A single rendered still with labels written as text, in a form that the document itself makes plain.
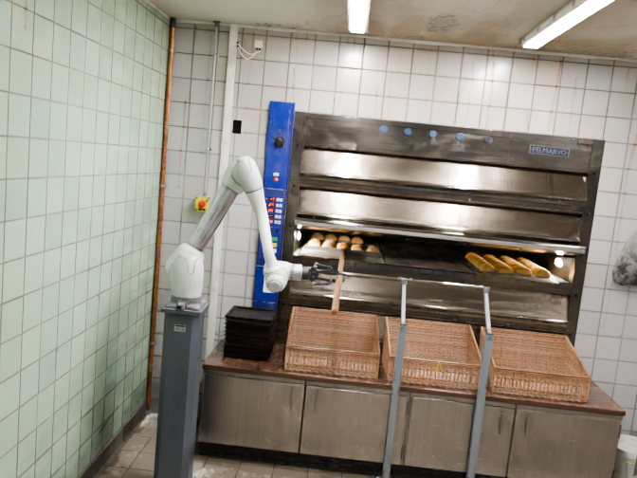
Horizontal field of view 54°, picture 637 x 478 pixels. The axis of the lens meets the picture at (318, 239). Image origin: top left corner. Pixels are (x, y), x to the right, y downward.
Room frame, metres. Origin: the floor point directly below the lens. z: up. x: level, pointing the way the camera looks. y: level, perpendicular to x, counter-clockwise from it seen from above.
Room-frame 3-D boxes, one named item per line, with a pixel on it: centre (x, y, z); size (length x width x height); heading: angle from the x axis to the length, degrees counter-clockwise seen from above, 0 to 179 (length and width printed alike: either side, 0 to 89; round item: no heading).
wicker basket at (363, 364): (3.77, -0.15, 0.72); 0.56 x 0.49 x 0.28; 89
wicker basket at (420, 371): (3.75, -0.75, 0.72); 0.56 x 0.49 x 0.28; 89
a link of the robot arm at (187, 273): (3.19, 0.66, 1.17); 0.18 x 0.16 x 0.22; 22
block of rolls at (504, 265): (4.43, -1.34, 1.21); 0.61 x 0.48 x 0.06; 178
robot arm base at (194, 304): (3.16, 0.65, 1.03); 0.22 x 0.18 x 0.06; 178
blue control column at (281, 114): (4.99, 0.27, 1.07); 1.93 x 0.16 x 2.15; 178
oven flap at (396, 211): (4.01, -0.74, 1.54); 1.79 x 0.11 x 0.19; 88
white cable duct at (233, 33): (4.06, 0.65, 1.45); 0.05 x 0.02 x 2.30; 88
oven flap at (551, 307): (4.01, -0.74, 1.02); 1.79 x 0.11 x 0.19; 88
